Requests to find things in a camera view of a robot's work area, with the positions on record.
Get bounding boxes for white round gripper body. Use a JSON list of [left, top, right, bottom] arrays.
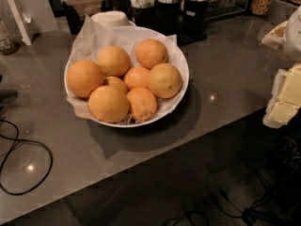
[[283, 6, 301, 62]]

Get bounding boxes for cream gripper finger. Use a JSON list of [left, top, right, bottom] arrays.
[[262, 63, 301, 129], [261, 21, 288, 50]]

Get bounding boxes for orange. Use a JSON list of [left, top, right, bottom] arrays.
[[66, 60, 104, 98], [126, 88, 157, 121], [135, 39, 168, 69], [97, 46, 131, 76], [88, 86, 130, 123], [148, 63, 182, 99], [123, 66, 150, 90]]

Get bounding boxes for large white bowl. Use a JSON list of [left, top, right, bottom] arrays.
[[63, 25, 190, 129]]

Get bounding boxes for white paper bowl liner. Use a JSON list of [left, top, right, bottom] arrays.
[[65, 14, 189, 124]]

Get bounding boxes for jar of nuts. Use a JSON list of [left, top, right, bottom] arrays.
[[250, 0, 272, 16]]

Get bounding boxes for black condiment holder right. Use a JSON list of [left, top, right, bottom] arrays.
[[183, 0, 209, 35]]

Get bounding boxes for black condiment holder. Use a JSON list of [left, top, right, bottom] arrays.
[[156, 0, 180, 35], [130, 0, 156, 29], [183, 0, 209, 35]]

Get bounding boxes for black condiment holder middle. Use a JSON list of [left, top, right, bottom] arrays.
[[156, 0, 180, 35]]

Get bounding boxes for black condiment holder left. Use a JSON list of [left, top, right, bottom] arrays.
[[130, 0, 156, 29]]

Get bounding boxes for small white cup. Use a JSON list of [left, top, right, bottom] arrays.
[[91, 10, 135, 28]]

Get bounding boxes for white stand sign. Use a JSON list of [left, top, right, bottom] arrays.
[[7, 0, 33, 46]]

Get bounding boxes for brown bottle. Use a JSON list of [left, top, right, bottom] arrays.
[[0, 19, 18, 56]]

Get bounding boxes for black cables on floor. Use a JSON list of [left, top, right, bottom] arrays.
[[161, 135, 301, 226]]

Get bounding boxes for black cable on table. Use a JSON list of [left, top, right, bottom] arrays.
[[0, 119, 54, 197]]

